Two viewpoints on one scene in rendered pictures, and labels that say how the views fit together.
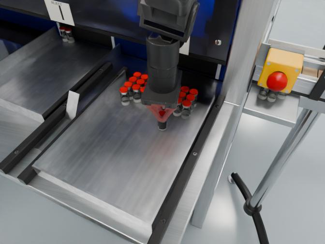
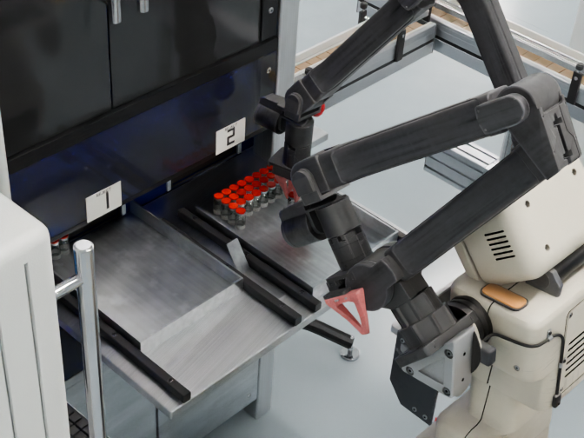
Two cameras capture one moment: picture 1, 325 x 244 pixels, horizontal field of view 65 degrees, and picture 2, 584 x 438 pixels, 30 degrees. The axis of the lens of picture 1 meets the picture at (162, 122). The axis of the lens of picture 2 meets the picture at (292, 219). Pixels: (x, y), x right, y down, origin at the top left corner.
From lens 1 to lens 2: 205 cm
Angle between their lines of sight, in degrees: 53
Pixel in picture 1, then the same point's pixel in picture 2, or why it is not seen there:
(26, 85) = (154, 302)
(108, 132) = (279, 247)
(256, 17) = (288, 72)
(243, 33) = (282, 89)
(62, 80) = (162, 270)
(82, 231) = not seen: outside the picture
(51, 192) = not seen: hidden behind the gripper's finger
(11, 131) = (238, 318)
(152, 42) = (307, 127)
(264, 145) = not seen: hidden behind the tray
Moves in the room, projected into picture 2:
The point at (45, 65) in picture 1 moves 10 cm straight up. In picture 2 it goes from (116, 283) to (113, 244)
